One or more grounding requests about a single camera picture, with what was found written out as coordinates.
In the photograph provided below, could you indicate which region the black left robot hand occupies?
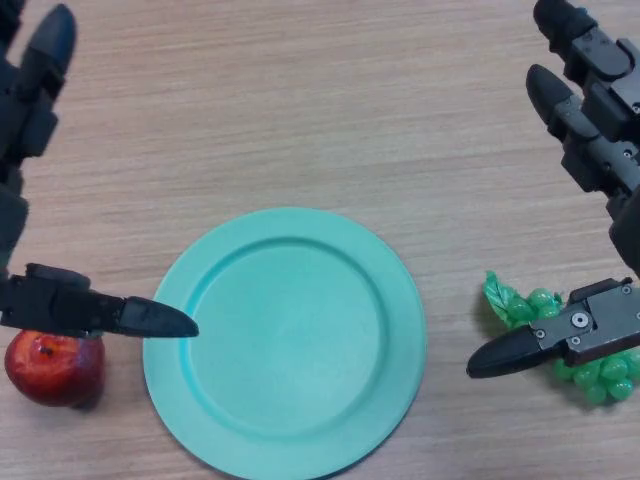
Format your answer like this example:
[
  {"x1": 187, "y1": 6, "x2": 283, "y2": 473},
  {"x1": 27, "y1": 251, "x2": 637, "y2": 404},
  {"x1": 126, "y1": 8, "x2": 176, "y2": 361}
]
[{"x1": 0, "y1": 3, "x2": 200, "y2": 341}]

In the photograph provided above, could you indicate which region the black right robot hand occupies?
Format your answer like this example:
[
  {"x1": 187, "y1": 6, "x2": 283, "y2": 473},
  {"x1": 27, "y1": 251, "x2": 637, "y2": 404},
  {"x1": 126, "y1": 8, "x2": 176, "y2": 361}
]
[{"x1": 465, "y1": 0, "x2": 640, "y2": 380}]

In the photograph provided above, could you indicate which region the green round plate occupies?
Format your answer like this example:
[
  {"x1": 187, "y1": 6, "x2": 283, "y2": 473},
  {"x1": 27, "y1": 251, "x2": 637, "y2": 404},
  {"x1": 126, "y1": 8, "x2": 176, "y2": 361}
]
[{"x1": 142, "y1": 207, "x2": 429, "y2": 480}]

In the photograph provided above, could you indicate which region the green grapes bunch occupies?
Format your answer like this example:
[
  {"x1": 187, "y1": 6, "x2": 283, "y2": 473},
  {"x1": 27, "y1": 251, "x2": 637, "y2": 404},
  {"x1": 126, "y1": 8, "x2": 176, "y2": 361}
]
[{"x1": 482, "y1": 269, "x2": 640, "y2": 409}]

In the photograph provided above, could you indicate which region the red apple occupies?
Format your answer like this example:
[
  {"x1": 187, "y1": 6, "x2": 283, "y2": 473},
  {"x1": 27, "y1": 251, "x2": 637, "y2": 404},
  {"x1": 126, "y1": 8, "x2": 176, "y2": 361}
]
[{"x1": 3, "y1": 329, "x2": 107, "y2": 409}]

